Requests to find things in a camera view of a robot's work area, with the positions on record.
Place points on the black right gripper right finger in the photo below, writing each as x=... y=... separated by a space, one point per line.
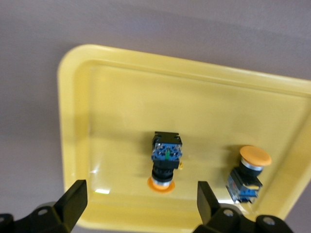
x=213 y=218

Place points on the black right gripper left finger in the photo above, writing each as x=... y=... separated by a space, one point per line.
x=63 y=211

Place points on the yellow mushroom push button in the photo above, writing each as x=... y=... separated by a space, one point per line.
x=245 y=184
x=166 y=155

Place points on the yellow plastic tray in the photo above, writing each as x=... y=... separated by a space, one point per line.
x=194 y=109

